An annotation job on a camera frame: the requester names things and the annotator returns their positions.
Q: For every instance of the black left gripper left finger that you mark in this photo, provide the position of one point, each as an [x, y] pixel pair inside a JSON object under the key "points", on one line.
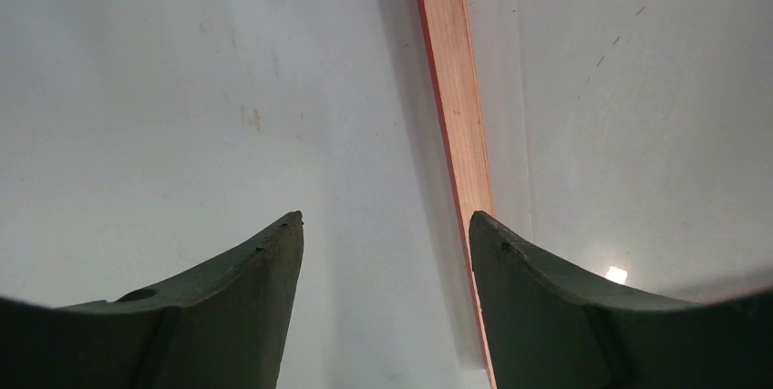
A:
{"points": [[220, 324]]}

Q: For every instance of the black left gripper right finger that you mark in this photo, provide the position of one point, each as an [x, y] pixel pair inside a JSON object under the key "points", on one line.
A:
{"points": [[552, 324]]}

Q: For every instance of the orange wooden picture frame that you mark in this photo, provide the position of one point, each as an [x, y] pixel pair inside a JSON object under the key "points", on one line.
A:
{"points": [[452, 67]]}

